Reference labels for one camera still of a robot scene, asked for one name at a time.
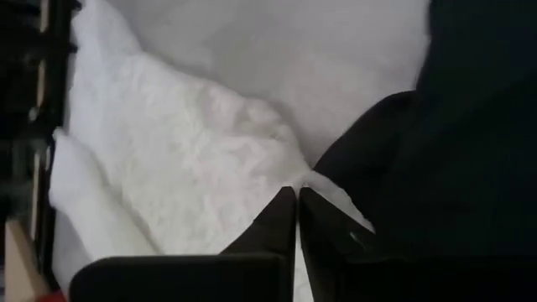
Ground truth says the white lace garment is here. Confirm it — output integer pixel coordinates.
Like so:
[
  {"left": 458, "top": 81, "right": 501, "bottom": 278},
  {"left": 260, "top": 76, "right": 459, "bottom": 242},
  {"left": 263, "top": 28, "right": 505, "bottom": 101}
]
[{"left": 48, "top": 0, "right": 377, "bottom": 302}]

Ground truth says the black aluminium table frame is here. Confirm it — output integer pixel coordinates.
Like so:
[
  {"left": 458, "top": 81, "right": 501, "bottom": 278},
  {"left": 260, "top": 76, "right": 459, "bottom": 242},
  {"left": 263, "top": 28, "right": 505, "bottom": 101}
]
[{"left": 0, "top": 0, "right": 81, "bottom": 290}]

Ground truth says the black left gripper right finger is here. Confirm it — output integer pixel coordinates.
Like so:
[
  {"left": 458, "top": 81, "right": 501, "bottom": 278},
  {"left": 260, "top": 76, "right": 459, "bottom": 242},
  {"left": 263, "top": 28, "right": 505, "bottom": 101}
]
[{"left": 300, "top": 187, "right": 537, "bottom": 302}]

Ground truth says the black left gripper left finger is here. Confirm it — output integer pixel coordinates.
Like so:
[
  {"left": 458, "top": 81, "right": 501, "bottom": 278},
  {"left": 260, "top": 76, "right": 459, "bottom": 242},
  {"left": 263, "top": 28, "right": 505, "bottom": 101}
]
[{"left": 69, "top": 187, "right": 297, "bottom": 302}]

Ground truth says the black t-shirt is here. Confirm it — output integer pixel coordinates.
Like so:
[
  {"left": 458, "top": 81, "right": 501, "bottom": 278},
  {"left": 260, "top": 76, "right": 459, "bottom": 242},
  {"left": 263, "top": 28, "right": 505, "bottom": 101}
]
[{"left": 314, "top": 0, "right": 537, "bottom": 261}]

